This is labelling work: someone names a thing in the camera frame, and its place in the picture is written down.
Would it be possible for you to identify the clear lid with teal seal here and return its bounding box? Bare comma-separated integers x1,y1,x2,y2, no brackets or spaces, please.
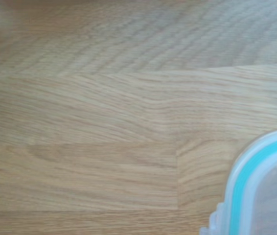
199,128,277,235

